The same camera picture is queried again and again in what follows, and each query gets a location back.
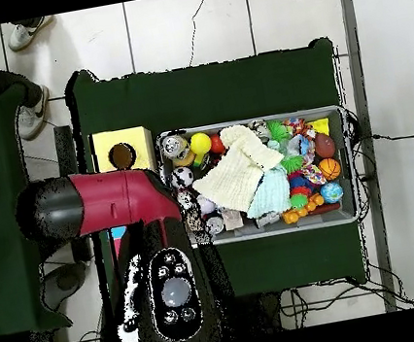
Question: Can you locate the wooden box with three holes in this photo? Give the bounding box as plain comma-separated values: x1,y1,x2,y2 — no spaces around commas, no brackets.
88,123,173,258

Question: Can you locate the shallow mesh bin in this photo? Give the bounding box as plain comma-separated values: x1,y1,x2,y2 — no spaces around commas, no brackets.
153,100,363,255

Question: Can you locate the black and white soccer ball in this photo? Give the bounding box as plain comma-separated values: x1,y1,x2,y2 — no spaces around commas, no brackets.
168,164,196,190

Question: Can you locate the yellow tennis ball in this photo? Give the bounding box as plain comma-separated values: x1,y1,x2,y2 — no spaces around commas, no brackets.
188,130,215,156

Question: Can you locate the cream knitted cloth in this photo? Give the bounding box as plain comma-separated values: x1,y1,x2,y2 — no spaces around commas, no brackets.
183,118,293,221

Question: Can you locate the silver drink can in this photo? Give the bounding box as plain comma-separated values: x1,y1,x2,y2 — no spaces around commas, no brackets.
176,188,199,212

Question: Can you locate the printed drink can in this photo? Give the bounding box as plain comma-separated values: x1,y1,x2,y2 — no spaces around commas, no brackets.
158,131,197,171

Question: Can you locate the light blue knitted cloth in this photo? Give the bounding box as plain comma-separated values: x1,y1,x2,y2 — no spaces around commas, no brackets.
239,163,295,221

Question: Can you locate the dark green tablecloth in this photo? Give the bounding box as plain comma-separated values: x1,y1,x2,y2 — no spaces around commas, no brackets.
61,26,376,328
0,82,74,341

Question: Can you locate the brown mini football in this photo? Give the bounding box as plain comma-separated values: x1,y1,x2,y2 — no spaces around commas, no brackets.
311,130,339,161

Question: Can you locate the orange mini basketball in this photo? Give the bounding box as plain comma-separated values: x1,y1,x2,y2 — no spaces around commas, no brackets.
317,155,343,184

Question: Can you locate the blue green globe ball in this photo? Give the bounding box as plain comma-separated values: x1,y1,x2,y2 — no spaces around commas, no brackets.
318,179,346,206

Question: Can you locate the black upright panel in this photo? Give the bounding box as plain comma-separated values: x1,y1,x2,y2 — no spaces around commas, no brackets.
52,124,95,264

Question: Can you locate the grey stand base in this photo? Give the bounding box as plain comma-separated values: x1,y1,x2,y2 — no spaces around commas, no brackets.
36,260,93,313

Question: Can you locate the grey floor cable cover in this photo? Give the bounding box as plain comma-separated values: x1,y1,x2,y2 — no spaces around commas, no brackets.
329,0,410,313

